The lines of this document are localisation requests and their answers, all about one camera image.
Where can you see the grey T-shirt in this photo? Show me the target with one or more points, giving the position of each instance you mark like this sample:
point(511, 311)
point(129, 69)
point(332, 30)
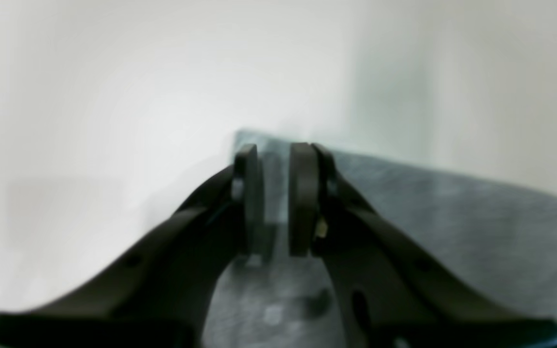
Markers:
point(499, 238)

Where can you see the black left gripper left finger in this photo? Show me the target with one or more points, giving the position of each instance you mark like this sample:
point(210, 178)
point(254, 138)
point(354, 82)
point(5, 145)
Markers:
point(158, 292)

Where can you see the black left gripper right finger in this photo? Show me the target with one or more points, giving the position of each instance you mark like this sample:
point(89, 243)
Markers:
point(391, 293)

